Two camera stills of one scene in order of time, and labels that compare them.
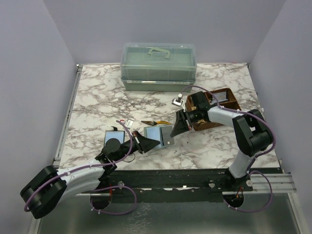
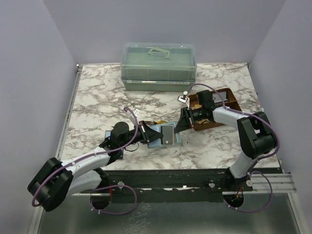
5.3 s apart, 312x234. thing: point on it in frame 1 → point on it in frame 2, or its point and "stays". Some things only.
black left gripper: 143,144 → 148,134
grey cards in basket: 220,97 stays
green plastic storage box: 158,67 stays
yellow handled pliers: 153,123 stays
